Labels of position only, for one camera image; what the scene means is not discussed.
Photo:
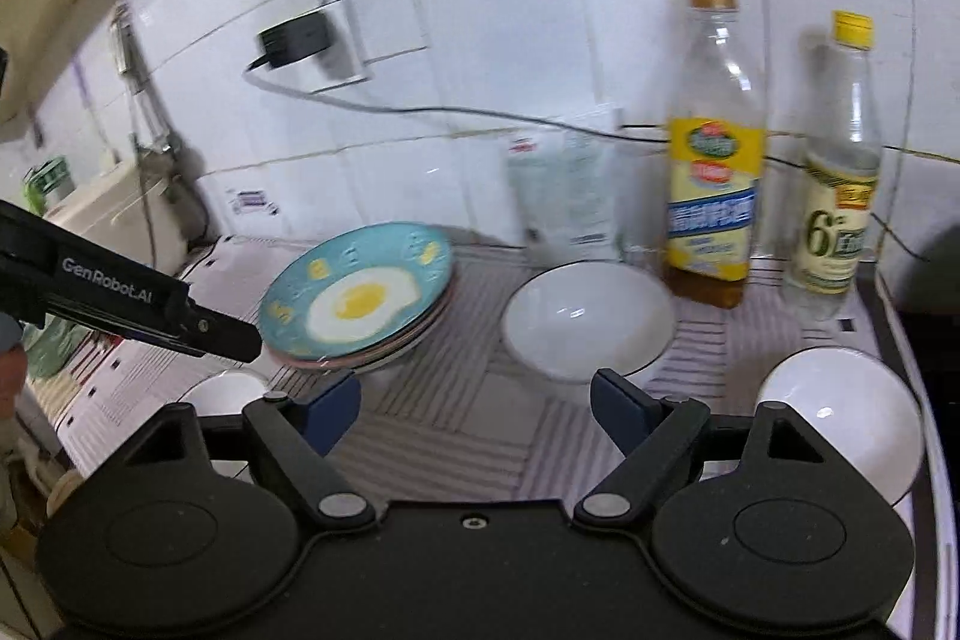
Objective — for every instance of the white rice cooker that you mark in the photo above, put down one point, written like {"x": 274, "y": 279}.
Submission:
{"x": 112, "y": 205}

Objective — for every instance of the striped table cover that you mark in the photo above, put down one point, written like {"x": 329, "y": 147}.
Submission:
{"x": 450, "y": 415}

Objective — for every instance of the yellow label cooking wine bottle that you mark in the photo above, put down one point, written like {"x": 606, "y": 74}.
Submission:
{"x": 712, "y": 190}

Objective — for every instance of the white wall socket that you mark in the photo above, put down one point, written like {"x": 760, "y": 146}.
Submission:
{"x": 351, "y": 40}

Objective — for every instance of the white sun print plate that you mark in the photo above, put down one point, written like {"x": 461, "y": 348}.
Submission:
{"x": 397, "y": 360}

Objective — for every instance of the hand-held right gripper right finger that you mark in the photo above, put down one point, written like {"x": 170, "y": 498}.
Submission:
{"x": 619, "y": 411}

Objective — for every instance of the black charger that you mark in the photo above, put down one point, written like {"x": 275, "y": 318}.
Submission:
{"x": 296, "y": 39}

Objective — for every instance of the white bowl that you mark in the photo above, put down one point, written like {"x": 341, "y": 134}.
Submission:
{"x": 840, "y": 415}
{"x": 225, "y": 389}
{"x": 585, "y": 317}

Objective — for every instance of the white plastic bag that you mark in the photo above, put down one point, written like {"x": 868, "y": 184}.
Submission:
{"x": 562, "y": 197}

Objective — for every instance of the clear vinegar bottle yellow cap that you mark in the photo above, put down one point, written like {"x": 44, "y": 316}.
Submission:
{"x": 832, "y": 220}

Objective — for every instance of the black wok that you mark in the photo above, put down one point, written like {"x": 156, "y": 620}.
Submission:
{"x": 937, "y": 325}

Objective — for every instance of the white wall sticker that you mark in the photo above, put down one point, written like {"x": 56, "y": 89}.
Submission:
{"x": 257, "y": 201}

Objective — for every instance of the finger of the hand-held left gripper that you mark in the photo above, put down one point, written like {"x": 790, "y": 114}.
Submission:
{"x": 225, "y": 336}

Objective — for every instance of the blue fried egg plate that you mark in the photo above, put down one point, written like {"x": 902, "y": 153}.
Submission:
{"x": 360, "y": 299}

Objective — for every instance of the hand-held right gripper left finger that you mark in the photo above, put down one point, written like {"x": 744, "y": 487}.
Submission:
{"x": 334, "y": 411}

